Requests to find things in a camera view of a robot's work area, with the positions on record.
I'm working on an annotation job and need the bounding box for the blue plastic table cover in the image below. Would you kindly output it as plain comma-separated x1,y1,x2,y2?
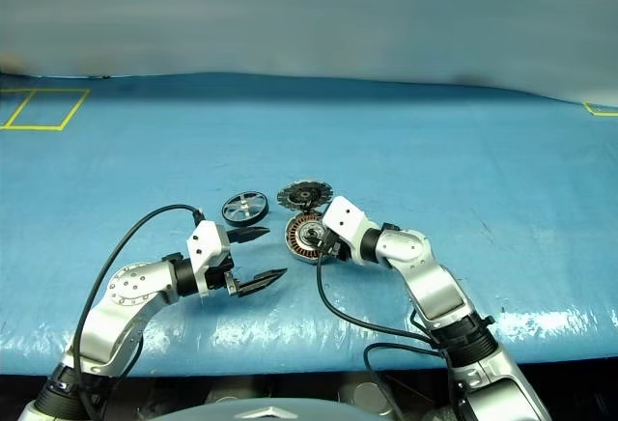
0,71,618,378

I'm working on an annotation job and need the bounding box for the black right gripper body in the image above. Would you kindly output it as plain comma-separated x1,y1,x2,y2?
318,230,351,263

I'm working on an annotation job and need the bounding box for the motor housing with copper windings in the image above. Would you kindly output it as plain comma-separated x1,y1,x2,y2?
284,214,334,263

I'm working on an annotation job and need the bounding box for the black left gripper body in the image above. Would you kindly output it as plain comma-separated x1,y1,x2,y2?
205,228,242,298

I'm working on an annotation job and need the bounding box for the silver spoked rotor black rim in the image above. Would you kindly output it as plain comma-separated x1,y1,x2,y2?
221,190,269,228

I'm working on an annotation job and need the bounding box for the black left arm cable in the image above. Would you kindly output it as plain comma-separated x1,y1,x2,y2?
71,204,207,421

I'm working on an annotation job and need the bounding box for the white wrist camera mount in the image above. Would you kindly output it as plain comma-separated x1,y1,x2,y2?
321,195,382,266
185,220,233,299

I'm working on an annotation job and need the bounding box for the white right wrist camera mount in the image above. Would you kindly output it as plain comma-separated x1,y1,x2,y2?
321,195,382,266

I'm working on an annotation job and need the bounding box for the round finned motor housing lid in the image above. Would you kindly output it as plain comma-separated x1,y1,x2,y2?
276,179,334,212

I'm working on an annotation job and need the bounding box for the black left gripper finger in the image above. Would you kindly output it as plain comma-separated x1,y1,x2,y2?
236,267,290,298
226,226,272,245

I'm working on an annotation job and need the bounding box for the grey round disc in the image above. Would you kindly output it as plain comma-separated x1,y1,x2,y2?
350,381,395,417

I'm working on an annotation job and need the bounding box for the grey robot torso with emblem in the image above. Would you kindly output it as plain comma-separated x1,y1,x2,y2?
166,396,382,421

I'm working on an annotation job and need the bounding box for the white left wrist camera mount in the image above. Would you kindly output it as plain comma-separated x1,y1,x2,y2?
185,220,233,299

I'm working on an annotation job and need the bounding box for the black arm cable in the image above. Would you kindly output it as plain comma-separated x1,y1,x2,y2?
71,204,207,421
316,256,464,421

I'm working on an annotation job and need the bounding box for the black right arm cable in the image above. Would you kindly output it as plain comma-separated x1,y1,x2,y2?
316,256,464,421

